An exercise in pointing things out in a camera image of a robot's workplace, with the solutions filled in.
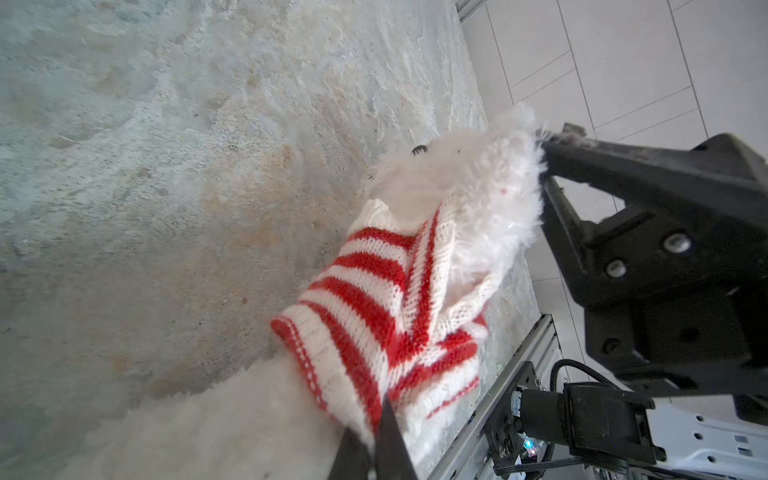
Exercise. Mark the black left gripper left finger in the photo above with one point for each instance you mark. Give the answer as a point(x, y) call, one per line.
point(353, 459)

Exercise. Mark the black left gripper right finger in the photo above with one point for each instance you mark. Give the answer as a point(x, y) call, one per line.
point(391, 457)

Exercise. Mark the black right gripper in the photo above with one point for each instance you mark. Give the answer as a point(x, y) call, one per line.
point(674, 286)

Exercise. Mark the red white striped shirt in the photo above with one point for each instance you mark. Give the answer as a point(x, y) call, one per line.
point(375, 328)

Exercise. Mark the white plush teddy bear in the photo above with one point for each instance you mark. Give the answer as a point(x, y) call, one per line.
point(263, 423)

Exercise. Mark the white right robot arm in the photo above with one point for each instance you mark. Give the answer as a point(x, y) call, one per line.
point(605, 424)

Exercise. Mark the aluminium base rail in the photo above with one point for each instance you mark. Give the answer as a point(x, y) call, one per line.
point(469, 455)

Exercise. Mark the aluminium corner post right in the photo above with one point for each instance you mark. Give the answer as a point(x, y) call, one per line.
point(467, 8)

